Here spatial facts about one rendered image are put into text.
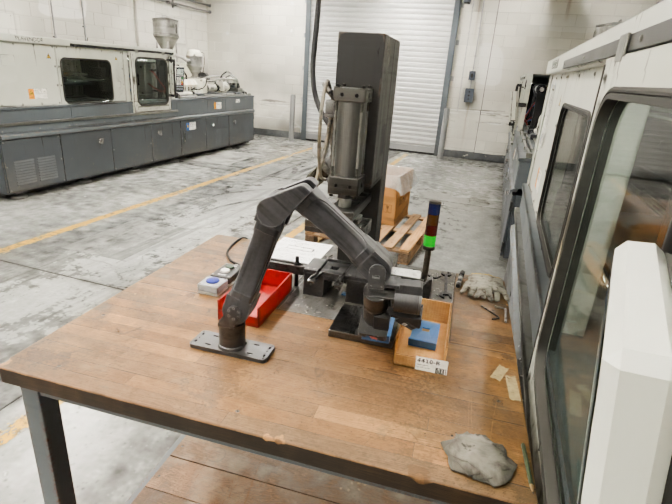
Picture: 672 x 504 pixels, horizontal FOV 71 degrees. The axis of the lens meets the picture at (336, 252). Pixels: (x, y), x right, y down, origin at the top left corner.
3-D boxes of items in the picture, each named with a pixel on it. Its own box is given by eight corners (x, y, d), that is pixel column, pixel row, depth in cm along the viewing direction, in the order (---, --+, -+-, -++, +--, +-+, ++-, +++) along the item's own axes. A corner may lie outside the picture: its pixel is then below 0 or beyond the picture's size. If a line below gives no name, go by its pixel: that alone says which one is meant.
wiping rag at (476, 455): (440, 431, 95) (438, 474, 83) (442, 418, 94) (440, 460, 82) (512, 447, 92) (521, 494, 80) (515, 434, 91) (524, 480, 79)
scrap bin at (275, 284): (217, 319, 128) (217, 299, 126) (256, 283, 151) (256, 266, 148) (258, 328, 125) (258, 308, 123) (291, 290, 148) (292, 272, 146)
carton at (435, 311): (392, 367, 114) (395, 339, 111) (406, 319, 137) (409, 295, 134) (446, 378, 111) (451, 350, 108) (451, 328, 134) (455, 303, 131)
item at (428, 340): (406, 347, 120) (408, 337, 119) (415, 320, 134) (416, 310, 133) (434, 353, 118) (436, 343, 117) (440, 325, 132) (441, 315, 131)
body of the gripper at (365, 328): (392, 305, 115) (393, 287, 109) (385, 341, 108) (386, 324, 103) (365, 300, 116) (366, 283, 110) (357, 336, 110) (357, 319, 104)
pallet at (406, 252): (348, 214, 550) (349, 202, 545) (433, 229, 518) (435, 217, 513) (304, 245, 445) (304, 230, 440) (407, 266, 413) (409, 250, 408)
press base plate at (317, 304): (225, 307, 141) (225, 298, 140) (286, 252, 186) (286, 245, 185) (446, 351, 126) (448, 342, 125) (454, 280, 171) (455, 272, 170)
